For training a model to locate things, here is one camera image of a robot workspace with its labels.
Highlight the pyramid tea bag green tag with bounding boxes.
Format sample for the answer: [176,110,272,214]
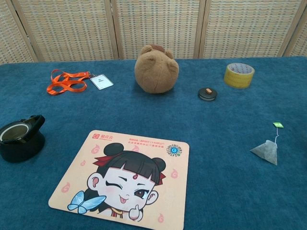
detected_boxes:
[249,121,284,166]

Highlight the black teapot with handle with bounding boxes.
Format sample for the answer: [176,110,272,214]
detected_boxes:
[0,114,46,163]

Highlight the black teapot lid wooden knob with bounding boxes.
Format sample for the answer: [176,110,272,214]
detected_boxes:
[198,87,218,102]

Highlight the brown plush capybara toy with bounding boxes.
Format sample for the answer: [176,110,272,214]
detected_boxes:
[134,44,180,94]

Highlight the white ID badge card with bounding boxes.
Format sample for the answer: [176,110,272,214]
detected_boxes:
[90,73,114,91]

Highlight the cartoon girl mouse pad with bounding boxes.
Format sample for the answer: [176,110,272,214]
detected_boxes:
[47,130,190,230]

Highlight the woven bamboo folding screen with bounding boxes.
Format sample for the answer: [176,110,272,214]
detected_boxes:
[0,0,307,65]

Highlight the yellow packing tape roll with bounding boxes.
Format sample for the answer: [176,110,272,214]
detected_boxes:
[223,63,256,89]

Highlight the blue carpet table cover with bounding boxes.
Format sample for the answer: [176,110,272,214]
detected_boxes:
[0,56,307,230]

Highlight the orange lanyard strap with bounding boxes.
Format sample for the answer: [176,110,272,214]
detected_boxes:
[46,69,91,96]

